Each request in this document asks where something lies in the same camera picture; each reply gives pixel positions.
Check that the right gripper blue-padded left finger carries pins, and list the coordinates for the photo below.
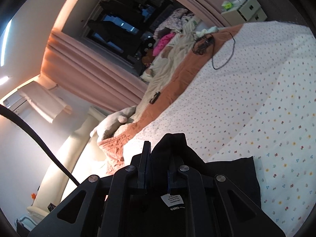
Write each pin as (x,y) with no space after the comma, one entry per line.
(146,151)

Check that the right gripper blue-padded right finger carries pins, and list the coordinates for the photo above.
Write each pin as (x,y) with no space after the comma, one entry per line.
(175,179)

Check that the black button shirt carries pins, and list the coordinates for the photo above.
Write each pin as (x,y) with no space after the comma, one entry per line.
(218,198)

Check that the pile of clothes by window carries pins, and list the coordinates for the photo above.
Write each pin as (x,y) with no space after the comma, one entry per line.
(166,31)

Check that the orange quilted blanket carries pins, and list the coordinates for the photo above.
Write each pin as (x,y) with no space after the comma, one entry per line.
(182,77)

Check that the cream plush pillow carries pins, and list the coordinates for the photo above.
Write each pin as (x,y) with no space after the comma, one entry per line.
(111,123)

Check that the small black device on bed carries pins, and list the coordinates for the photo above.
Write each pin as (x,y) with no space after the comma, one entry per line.
(154,98)

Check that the pink curtain left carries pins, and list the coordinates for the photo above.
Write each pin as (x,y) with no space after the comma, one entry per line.
(85,73)

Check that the cream padded headboard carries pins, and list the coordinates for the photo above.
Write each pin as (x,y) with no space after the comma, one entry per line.
(81,155)

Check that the white hanging shirt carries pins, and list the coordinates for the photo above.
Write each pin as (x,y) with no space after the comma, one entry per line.
(43,101)

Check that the white floral duvet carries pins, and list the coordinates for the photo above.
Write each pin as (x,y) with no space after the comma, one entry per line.
(254,98)

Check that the white small nightstand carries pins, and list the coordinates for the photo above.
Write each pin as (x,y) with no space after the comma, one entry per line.
(244,11)

